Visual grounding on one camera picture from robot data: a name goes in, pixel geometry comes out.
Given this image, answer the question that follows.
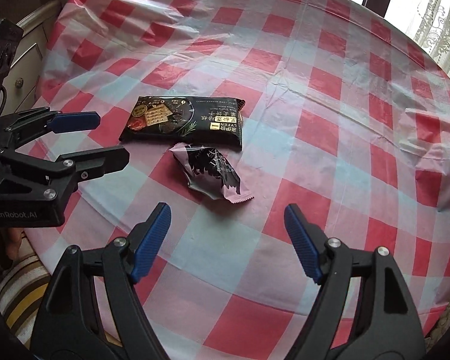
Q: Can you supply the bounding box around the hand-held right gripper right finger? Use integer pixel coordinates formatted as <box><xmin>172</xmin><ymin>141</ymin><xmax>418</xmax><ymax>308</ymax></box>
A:
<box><xmin>284</xmin><ymin>203</ymin><xmax>426</xmax><ymax>360</ymax></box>

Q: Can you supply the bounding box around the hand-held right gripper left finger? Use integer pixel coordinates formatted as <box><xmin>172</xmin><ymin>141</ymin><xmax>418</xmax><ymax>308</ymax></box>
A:
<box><xmin>30</xmin><ymin>202</ymin><xmax>172</xmax><ymax>360</ymax></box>

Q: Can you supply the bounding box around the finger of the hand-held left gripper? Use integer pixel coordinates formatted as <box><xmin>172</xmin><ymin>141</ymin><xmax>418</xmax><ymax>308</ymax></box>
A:
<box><xmin>0</xmin><ymin>146</ymin><xmax>131</xmax><ymax>196</ymax></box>
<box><xmin>0</xmin><ymin>108</ymin><xmax>101</xmax><ymax>147</ymax></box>

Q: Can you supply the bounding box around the pink black snack packet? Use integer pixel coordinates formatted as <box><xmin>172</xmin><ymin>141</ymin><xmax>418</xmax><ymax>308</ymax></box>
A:
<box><xmin>168</xmin><ymin>142</ymin><xmax>255</xmax><ymax>204</ymax></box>

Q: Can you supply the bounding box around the black cracker snack packet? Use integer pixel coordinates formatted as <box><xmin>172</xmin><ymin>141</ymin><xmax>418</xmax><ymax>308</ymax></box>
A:
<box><xmin>118</xmin><ymin>95</ymin><xmax>247</xmax><ymax>153</ymax></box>

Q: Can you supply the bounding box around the person's left hand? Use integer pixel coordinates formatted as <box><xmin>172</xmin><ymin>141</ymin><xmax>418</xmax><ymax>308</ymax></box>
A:
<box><xmin>0</xmin><ymin>227</ymin><xmax>25</xmax><ymax>261</ymax></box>

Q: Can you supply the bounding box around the cream drawer cabinet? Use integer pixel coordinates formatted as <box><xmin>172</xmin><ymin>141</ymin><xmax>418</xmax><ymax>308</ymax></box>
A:
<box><xmin>0</xmin><ymin>0</ymin><xmax>66</xmax><ymax>121</ymax></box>

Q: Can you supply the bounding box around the red white checkered tablecloth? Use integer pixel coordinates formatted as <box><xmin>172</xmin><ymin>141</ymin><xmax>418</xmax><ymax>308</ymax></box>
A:
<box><xmin>22</xmin><ymin>0</ymin><xmax>450</xmax><ymax>349</ymax></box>

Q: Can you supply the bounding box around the white lace curtain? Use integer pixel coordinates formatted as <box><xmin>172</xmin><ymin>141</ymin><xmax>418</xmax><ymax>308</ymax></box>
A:
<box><xmin>403</xmin><ymin>0</ymin><xmax>450</xmax><ymax>87</ymax></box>

